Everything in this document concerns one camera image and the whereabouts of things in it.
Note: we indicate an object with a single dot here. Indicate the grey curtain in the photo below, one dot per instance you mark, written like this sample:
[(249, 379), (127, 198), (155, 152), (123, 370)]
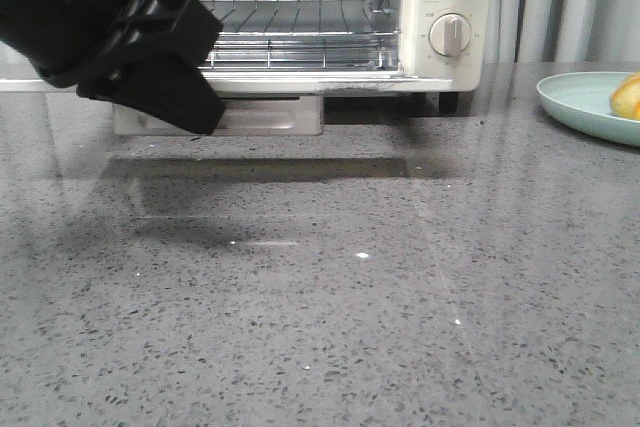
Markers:
[(562, 31)]

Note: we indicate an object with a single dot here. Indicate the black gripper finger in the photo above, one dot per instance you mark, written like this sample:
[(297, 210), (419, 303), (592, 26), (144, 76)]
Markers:
[(162, 86)]

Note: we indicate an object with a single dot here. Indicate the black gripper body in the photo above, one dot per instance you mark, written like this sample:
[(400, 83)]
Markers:
[(69, 42)]

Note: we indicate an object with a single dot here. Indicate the white Toshiba toaster oven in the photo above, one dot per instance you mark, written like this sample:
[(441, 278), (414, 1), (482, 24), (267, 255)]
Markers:
[(445, 57)]

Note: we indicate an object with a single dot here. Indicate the light green plate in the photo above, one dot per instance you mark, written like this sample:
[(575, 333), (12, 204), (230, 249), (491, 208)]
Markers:
[(581, 101)]

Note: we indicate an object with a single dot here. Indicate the striped croissant bread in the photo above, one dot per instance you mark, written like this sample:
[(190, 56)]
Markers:
[(625, 100)]

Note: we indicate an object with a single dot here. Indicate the metal oven wire rack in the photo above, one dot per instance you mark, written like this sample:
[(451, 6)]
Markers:
[(304, 35)]

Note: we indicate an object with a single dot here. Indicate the lower beige oven knob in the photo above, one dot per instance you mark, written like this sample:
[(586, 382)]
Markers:
[(450, 35)]

